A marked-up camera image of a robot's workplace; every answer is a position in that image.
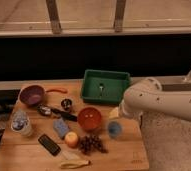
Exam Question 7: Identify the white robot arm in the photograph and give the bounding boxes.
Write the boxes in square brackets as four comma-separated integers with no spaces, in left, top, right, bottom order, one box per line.
[119,77,191,121]

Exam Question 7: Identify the small metal cup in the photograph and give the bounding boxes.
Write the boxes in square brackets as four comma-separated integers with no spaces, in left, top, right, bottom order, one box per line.
[61,99,72,112]

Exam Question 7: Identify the blue plastic cup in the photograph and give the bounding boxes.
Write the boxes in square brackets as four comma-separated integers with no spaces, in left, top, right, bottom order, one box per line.
[107,121,122,139]

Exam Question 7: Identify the white paper cup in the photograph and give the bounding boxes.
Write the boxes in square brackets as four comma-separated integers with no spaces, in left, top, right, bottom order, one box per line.
[11,118,33,137]

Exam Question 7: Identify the green plastic tray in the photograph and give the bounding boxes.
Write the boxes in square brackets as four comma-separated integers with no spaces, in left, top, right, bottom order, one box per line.
[80,69,131,105]

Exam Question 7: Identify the orange carrot toy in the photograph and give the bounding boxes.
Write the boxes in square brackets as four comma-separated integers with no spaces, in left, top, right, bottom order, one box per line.
[45,88,68,94]

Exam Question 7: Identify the red orange bowl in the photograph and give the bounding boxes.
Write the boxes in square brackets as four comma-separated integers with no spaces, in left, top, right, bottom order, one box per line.
[77,107,102,132]

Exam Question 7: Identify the blue sponge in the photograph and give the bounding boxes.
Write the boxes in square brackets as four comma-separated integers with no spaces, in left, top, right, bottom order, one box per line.
[53,118,70,139]

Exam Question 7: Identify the orange apple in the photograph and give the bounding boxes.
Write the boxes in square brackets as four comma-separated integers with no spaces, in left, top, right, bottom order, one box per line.
[64,131,79,148]

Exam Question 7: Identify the purple grape bunch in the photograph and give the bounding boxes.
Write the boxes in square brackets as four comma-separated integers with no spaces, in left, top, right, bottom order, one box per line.
[78,134,108,155]

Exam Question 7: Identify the wooden cutting board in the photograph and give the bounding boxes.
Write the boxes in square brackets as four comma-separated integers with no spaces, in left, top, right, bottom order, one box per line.
[0,79,150,171]

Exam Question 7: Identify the purple bowl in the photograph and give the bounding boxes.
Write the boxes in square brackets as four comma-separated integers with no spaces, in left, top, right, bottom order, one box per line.
[19,85,45,106]

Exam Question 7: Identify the clear plastic piece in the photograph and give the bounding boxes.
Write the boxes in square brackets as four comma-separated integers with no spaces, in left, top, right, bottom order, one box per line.
[62,150,79,160]

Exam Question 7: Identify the black remote control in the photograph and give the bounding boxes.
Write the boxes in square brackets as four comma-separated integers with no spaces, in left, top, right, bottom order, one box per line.
[38,134,61,156]

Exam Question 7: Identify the yellow banana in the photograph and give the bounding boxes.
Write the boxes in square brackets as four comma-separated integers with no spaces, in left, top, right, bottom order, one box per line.
[60,159,90,169]

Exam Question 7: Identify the black handled metal spoon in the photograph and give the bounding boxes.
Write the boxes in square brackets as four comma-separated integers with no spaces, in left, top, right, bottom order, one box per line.
[37,105,77,122]

